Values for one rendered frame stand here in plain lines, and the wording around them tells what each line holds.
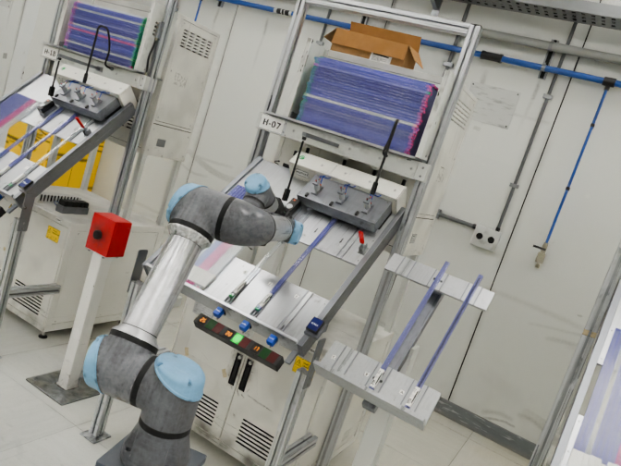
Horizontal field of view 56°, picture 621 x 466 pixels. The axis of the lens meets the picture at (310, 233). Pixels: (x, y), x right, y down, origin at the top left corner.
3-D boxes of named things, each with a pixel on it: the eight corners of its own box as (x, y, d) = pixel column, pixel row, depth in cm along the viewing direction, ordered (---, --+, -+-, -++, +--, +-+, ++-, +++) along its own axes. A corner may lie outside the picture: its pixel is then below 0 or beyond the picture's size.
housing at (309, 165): (395, 226, 223) (396, 199, 213) (291, 187, 244) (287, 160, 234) (406, 214, 227) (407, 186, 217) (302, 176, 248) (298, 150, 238)
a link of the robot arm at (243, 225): (273, 211, 136) (309, 217, 184) (230, 196, 138) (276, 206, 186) (257, 257, 137) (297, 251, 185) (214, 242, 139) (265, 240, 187)
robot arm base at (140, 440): (169, 489, 121) (183, 447, 120) (106, 460, 124) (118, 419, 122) (198, 456, 136) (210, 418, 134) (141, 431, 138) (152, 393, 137)
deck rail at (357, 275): (303, 357, 183) (301, 346, 179) (298, 354, 184) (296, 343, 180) (406, 219, 223) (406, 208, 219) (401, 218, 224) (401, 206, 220)
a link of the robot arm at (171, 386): (179, 441, 121) (197, 383, 119) (123, 416, 124) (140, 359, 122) (201, 418, 133) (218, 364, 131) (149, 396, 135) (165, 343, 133)
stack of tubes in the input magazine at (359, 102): (408, 154, 211) (433, 82, 207) (294, 118, 234) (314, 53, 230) (419, 159, 223) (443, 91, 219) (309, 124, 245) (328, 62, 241)
